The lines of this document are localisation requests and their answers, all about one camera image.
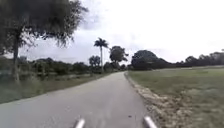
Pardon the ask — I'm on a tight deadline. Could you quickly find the round dark tree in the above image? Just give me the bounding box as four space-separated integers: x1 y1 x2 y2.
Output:
109 45 129 70

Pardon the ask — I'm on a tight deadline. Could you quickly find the short palm tree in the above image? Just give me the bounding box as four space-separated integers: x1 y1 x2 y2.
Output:
88 55 102 73

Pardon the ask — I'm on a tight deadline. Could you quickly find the tall palm tree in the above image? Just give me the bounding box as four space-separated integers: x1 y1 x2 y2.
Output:
93 37 110 73

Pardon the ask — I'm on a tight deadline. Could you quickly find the broad dark tree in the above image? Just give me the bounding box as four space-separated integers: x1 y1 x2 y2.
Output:
130 49 171 71

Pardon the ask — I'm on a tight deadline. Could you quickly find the grey asphalt path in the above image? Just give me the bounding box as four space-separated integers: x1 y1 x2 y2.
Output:
0 71 150 128

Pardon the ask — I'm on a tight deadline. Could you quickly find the dark tree line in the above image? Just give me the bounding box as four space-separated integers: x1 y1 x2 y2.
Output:
0 56 101 78

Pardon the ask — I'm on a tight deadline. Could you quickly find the pale gravel strip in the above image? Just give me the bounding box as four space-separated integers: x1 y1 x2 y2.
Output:
123 72 188 128

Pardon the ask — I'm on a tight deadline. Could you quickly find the robot's own part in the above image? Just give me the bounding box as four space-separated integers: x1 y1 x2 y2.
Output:
143 115 158 128
74 118 86 128

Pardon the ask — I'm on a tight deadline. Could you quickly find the wide grass field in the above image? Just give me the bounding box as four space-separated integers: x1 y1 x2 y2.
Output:
127 66 224 128

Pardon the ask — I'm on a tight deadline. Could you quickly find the grass verge by water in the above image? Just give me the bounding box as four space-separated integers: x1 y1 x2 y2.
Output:
0 72 113 105

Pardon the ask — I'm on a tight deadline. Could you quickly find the row of distant trees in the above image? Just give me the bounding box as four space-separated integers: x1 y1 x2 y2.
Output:
166 49 224 69

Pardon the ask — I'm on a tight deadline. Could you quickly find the large tree with drooping branches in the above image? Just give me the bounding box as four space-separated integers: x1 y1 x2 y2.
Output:
0 0 90 83

